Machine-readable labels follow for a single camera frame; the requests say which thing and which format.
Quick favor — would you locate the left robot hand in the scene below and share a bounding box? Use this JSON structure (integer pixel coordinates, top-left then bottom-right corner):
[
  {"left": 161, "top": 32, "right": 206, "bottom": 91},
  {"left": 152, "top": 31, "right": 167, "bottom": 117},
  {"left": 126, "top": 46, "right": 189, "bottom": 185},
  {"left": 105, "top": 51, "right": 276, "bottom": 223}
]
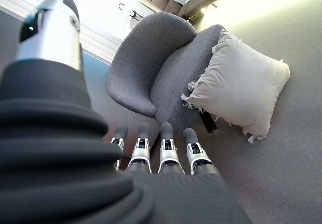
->
[{"left": 0, "top": 0, "right": 252, "bottom": 224}]

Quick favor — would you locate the white fringed cushion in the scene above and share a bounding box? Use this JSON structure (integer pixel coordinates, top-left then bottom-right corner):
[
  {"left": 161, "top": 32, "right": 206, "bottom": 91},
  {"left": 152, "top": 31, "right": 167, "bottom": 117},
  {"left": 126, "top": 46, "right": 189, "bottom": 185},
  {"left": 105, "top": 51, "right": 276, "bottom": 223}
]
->
[{"left": 181, "top": 29, "right": 291, "bottom": 144}]

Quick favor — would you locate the beige sofa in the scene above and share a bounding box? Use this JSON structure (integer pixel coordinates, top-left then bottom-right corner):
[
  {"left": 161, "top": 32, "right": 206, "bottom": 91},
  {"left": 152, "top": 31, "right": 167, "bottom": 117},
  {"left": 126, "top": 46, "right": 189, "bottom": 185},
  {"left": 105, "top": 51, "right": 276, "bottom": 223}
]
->
[{"left": 137, "top": 0, "right": 247, "bottom": 18}]

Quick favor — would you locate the grey fabric armchair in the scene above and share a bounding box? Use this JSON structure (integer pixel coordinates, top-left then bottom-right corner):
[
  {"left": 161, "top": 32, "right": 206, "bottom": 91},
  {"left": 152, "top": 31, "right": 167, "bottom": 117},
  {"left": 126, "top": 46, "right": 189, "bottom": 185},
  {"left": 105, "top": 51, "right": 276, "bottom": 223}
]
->
[{"left": 105, "top": 12, "right": 228, "bottom": 134}]

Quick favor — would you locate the dark small side table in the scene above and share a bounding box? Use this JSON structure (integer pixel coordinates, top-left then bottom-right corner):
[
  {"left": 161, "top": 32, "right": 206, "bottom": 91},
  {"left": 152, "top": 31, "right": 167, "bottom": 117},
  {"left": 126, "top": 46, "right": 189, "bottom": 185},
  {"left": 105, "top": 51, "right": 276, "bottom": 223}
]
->
[{"left": 124, "top": 9, "right": 145, "bottom": 30}]

